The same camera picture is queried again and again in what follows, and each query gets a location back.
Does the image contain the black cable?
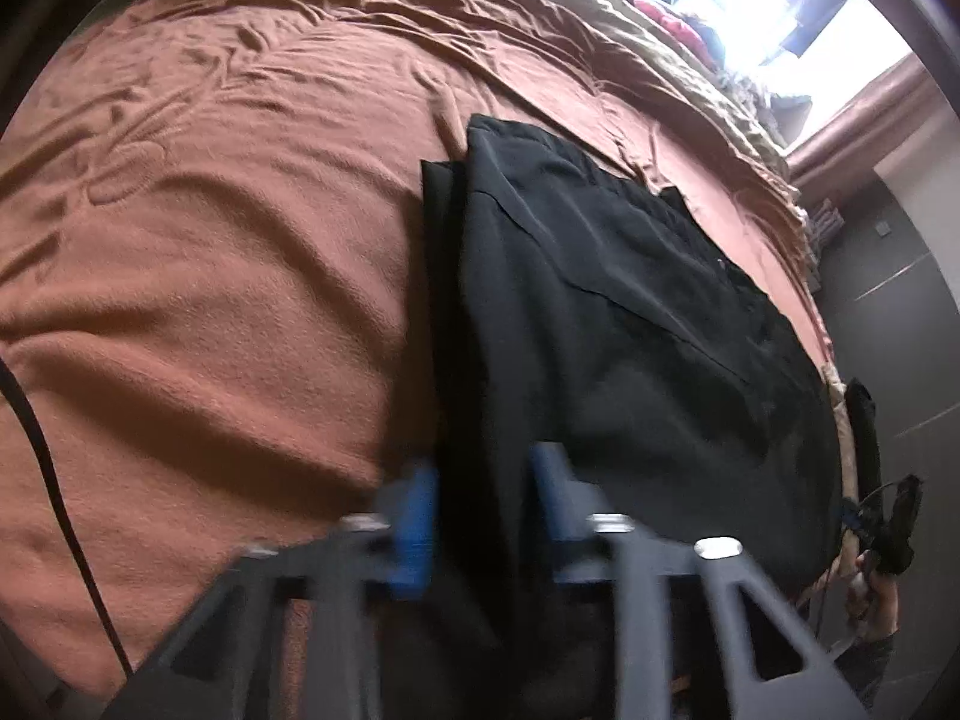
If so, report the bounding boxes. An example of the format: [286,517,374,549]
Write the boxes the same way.
[0,355,137,682]

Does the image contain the white folded pad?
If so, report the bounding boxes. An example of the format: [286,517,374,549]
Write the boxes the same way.
[821,361,863,515]

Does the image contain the narrow pink curtain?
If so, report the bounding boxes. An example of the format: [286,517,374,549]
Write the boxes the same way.
[786,52,932,182]

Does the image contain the beige blanket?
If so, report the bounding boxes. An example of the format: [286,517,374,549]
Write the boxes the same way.
[427,0,809,207]

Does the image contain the black jacket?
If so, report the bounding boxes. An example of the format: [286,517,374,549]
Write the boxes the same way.
[418,112,847,720]

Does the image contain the window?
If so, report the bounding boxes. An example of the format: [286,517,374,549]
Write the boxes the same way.
[622,0,917,137]

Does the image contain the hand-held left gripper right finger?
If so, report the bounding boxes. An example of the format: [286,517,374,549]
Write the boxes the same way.
[529,441,875,720]

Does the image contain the folded black garment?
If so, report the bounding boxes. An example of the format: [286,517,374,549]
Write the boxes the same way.
[843,380,880,500]

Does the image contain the person's right forearm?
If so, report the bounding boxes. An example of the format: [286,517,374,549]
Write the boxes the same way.
[831,628,899,720]

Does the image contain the bed with brown sheet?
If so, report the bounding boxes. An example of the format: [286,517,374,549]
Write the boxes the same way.
[0,0,863,706]

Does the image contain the person's right hand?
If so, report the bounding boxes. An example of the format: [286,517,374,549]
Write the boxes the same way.
[846,549,901,644]

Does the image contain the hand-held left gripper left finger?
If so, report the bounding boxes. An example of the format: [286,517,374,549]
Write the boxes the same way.
[101,457,440,720]

